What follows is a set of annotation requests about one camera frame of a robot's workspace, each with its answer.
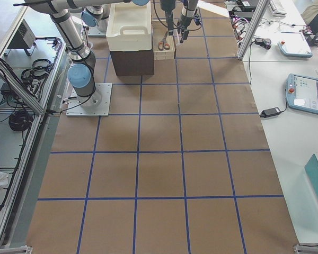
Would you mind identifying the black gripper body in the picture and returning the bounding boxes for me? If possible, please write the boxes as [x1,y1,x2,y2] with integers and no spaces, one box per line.
[160,0,176,12]
[177,10,196,33]

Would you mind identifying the white drawer handle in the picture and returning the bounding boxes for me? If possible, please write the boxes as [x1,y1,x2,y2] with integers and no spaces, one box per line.
[173,29,180,48]

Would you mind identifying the grey orange scissors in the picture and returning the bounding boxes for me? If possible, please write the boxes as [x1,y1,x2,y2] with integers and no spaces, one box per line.
[157,32,171,51]

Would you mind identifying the light wooden drawer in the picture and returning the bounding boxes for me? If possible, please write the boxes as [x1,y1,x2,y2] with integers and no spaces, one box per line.
[153,28,176,60]

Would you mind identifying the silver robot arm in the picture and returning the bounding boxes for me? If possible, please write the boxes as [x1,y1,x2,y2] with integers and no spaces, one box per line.
[177,0,198,43]
[14,1,121,101]

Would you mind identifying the white plastic tray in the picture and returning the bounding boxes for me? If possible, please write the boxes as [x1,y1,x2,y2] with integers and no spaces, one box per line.
[106,2,152,52]

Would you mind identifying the dark brown wooden cabinet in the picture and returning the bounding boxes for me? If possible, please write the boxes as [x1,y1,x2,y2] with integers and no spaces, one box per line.
[110,49,154,76]

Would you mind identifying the blue teach pendant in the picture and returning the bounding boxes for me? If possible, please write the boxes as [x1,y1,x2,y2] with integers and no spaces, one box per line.
[285,74,318,115]
[278,32,313,58]

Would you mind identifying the small black power brick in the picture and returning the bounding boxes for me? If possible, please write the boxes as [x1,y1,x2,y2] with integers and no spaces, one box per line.
[260,107,282,119]

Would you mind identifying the grey electronics box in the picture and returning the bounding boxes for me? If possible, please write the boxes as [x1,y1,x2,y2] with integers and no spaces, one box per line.
[7,19,36,56]

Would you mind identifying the aluminium frame post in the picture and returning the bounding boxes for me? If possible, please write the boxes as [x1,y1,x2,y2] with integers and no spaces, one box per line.
[237,0,269,60]

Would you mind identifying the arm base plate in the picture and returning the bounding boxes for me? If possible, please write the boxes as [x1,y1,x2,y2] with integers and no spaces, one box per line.
[65,83,112,117]

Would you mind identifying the coiled black cable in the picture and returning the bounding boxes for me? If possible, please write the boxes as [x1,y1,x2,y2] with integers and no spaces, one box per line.
[8,110,32,132]

